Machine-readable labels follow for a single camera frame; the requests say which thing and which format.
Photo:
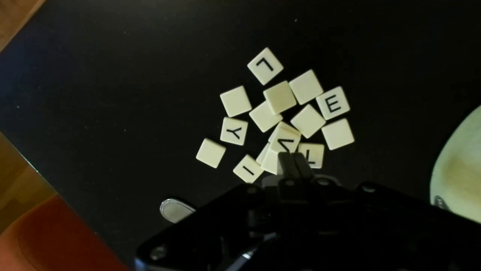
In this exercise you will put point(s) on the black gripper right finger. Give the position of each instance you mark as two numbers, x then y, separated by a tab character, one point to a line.
302	169

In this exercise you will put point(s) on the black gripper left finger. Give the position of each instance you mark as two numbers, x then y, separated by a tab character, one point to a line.
286	166

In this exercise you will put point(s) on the cream letter tile Z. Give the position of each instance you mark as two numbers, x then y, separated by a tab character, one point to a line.
284	136

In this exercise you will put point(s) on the yellow bowl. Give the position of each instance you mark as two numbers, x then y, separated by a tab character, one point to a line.
460	170

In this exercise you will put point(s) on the blank cream tile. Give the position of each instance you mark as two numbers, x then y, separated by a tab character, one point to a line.
337	134
305	86
268	160
280	96
211	152
307	120
235	101
263	116

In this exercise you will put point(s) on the cream letter tile I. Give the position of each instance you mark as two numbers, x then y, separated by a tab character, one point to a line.
248	169

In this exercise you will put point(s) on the cream letter tile Y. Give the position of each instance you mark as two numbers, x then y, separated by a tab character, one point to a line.
233	131

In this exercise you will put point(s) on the cream letter tile E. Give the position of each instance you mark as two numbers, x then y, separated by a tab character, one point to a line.
332	102

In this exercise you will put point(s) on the cream letter tile L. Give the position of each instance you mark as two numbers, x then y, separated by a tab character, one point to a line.
265	65

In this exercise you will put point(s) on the black square side table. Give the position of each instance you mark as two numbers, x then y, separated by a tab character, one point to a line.
125	90

